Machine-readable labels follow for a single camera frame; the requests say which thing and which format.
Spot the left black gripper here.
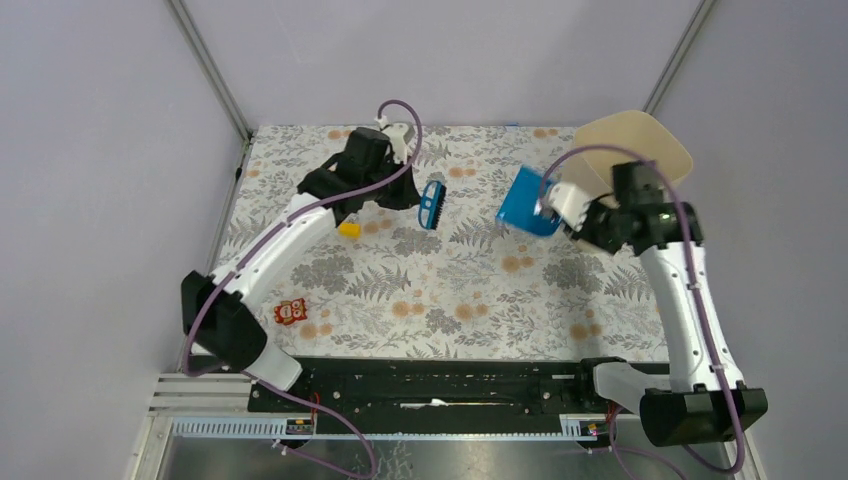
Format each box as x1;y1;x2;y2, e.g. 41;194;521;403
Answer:
363;153;421;210

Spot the blue hand brush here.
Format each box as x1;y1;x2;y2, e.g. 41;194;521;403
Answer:
418;180;447;230

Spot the blue dustpan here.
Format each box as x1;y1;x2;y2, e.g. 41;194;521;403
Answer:
495;165;561;237

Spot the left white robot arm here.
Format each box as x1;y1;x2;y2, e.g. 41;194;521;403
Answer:
181;122;420;411

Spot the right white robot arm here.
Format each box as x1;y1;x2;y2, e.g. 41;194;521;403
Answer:
573;162;768;447

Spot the small yellow block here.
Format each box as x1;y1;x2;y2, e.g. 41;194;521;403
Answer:
338;222;362;239

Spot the beige plastic waste bin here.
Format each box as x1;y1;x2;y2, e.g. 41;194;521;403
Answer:
563;109;695;253

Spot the red owl toy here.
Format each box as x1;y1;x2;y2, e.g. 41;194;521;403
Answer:
273;298;308;326

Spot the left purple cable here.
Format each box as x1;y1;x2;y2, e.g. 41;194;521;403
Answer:
182;99;424;480

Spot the purple cable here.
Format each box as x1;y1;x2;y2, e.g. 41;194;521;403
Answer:
535;144;747;480
182;99;424;480

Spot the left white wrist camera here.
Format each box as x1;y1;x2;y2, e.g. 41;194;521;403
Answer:
376;116;415;164

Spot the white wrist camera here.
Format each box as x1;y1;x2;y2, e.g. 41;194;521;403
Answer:
376;116;415;164
543;182;593;232

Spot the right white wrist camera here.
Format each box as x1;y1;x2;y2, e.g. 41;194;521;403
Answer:
543;182;593;232

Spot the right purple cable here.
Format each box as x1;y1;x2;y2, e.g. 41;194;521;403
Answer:
535;144;747;480

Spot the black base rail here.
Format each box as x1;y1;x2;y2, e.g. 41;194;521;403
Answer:
289;357;609;436

